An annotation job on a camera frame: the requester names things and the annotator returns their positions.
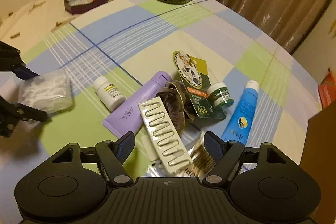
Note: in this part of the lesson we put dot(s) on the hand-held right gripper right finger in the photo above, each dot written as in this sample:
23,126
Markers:
214,144

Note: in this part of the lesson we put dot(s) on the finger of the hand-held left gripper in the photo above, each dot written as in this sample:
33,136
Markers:
25,72
29,112

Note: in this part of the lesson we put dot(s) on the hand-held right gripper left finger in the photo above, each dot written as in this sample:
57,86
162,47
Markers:
127,145

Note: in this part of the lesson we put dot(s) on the clear bag of floss picks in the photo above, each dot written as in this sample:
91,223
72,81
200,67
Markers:
46,95

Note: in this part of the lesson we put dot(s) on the foil cotton swab bag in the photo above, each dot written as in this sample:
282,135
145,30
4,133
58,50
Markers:
195,161

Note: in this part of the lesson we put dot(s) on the white paper clip card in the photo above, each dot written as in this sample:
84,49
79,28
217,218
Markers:
164,134

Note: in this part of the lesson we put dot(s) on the purple cosmetic tube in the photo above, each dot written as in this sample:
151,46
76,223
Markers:
136,108

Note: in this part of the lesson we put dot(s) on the dark velvet scrunchie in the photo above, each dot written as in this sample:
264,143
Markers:
174,106

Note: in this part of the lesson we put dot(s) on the brown cardboard box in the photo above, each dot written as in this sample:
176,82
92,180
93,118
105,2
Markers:
321,155

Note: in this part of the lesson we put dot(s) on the desktop with checkered tablecloth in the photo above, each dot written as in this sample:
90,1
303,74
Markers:
162,35

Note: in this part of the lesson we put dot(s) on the blue cream tube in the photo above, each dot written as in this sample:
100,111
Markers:
240,113

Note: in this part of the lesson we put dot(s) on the small green jar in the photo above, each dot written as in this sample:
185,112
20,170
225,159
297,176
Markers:
220,95

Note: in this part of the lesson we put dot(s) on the beige patterned cloth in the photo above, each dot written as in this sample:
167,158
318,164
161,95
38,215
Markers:
31,16

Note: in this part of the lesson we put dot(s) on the green card package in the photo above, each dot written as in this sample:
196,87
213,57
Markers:
195,82

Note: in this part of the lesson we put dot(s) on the dark rectangular tray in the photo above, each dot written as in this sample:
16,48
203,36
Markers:
85,3

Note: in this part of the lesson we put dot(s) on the orange red box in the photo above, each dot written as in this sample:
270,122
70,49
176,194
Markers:
328,90

